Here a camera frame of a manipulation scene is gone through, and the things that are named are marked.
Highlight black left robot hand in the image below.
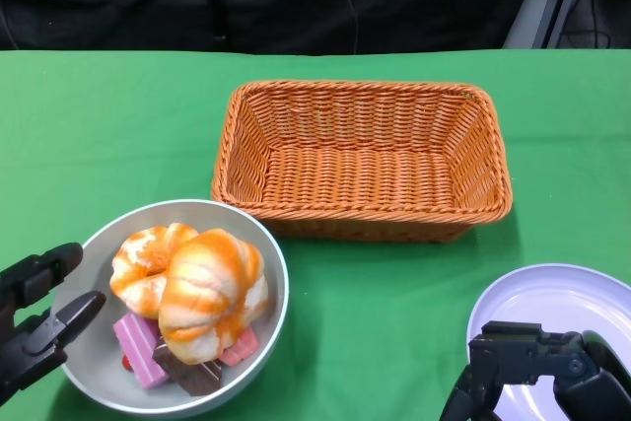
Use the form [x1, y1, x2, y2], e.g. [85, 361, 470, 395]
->
[0, 242, 107, 397]

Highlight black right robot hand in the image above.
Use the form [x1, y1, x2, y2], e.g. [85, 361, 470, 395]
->
[438, 320, 631, 421]

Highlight magenta pink layered cake slice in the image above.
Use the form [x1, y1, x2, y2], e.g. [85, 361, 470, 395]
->
[112, 312, 172, 390]

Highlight pale grey-green ceramic bowl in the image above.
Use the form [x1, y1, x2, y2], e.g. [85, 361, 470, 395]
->
[50, 198, 291, 418]

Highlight ring-shaped orange glazed bread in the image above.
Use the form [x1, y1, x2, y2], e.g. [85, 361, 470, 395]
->
[108, 223, 200, 319]

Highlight chocolate brown layered cake slice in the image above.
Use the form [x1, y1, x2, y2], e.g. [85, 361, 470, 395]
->
[151, 336, 226, 397]

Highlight twisted orange glazed bread roll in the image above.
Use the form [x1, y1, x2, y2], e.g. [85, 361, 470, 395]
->
[157, 228, 270, 364]

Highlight salmon pink layered cake slice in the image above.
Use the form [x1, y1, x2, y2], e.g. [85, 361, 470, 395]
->
[219, 325, 260, 368]

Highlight lavender plate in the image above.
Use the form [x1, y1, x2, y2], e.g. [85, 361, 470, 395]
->
[465, 262, 631, 421]

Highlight orange wicker basket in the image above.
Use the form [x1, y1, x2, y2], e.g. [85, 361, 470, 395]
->
[210, 79, 514, 244]

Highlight green tablecloth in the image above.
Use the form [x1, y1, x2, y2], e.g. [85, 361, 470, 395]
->
[0, 48, 631, 421]

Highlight black cables behind frame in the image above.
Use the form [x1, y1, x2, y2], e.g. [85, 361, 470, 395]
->
[561, 0, 612, 50]

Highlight thin black hanging cable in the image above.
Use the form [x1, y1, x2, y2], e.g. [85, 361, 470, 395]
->
[337, 0, 359, 52]

